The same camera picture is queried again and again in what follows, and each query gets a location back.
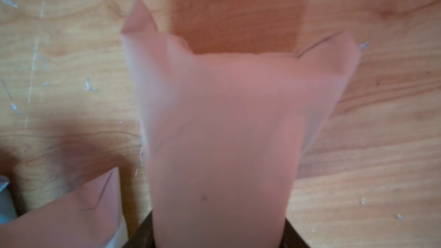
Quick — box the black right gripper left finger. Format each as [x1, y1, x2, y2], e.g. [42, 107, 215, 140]
[123, 211, 155, 248]

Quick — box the pink sleeved umbrella short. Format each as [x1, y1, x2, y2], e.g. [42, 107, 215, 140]
[121, 0, 362, 248]

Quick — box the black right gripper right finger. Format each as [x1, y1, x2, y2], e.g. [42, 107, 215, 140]
[280, 218, 310, 248]

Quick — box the cream sleeved umbrella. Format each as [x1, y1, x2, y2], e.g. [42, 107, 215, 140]
[1, 168, 128, 248]

